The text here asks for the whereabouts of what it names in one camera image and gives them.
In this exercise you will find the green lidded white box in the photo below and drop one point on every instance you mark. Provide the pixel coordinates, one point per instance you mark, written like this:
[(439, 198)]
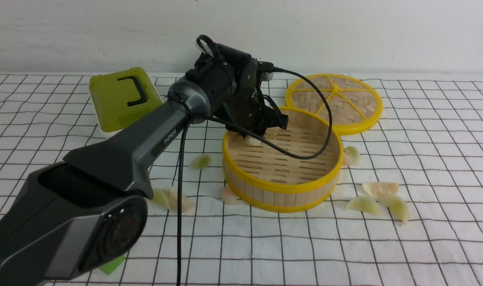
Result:
[(122, 98)]

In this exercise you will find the bamboo steamer tray yellow rim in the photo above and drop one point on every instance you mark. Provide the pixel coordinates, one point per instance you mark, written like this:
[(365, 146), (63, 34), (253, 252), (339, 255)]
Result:
[(272, 181)]

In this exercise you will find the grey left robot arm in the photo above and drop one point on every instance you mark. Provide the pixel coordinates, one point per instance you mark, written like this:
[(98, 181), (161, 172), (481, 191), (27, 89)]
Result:
[(76, 215)]

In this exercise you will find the green foam cube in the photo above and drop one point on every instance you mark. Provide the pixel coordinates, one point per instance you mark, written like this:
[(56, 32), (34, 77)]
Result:
[(110, 267)]

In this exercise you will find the green pink dumpling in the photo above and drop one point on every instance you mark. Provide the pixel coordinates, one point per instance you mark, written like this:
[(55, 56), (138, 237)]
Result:
[(352, 156)]

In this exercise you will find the white plain dumpling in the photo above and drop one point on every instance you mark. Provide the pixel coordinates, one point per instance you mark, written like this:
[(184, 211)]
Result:
[(380, 189)]

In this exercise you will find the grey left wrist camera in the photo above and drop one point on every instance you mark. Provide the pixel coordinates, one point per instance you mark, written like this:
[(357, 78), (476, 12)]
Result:
[(265, 71)]

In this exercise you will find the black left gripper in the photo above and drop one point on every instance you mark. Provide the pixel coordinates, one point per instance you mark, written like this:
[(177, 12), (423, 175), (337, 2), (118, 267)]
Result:
[(229, 79)]

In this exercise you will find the pale green dumpling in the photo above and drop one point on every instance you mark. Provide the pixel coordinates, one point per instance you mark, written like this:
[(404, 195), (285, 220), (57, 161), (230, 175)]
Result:
[(200, 162)]

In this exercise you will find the woven bamboo steamer lid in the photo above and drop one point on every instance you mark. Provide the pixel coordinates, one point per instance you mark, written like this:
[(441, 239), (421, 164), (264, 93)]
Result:
[(355, 106)]

